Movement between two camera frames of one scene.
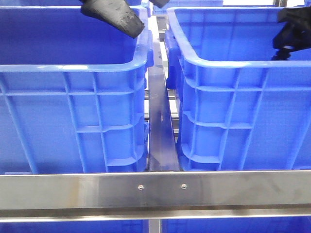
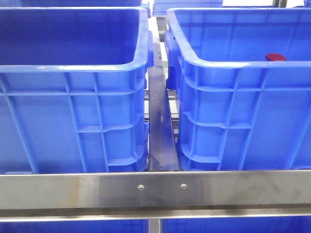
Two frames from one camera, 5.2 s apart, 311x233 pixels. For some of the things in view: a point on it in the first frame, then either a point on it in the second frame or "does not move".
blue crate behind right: (158, 10) does not move
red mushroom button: (283, 53) → (272, 57)
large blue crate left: (73, 92) does not move
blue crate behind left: (67, 3) does not move
